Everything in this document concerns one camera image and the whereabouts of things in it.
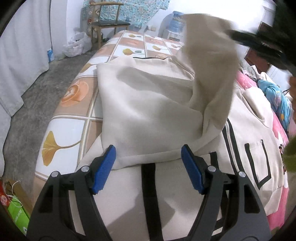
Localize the white plastic bag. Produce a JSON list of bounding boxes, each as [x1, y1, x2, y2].
[[62, 32, 92, 58]]

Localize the blue patterned garment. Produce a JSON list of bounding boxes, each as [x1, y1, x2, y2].
[[257, 79, 292, 132]]

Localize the white curtain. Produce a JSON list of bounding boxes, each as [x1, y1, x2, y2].
[[0, 0, 53, 176]]

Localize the wooden chair black seat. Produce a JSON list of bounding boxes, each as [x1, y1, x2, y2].
[[90, 1, 130, 49]]

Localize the green paper bag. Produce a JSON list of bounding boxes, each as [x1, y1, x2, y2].
[[8, 198, 30, 235]]

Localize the small blue carton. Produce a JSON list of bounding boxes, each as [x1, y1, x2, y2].
[[47, 49, 55, 62]]

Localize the pink floral blanket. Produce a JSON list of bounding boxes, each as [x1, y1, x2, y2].
[[229, 72, 288, 230]]

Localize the green fluffy sleeve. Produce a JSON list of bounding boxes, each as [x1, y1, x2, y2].
[[282, 137, 296, 173]]

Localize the red paper gift bag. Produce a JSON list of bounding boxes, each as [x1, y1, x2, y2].
[[0, 180, 11, 208]]

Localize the teal floral hanging cloth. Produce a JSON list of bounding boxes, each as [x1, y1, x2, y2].
[[81, 0, 170, 28]]

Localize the patterned bed sheet mattress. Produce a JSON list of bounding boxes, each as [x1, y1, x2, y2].
[[33, 30, 183, 201]]

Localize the person left hand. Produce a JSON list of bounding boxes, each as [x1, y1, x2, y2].
[[290, 76, 296, 104]]

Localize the blue water dispenser bottle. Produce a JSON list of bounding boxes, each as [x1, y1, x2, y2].
[[167, 11, 185, 33]]

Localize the beige zip jacket black trim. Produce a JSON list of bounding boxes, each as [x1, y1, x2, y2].
[[69, 13, 286, 241]]

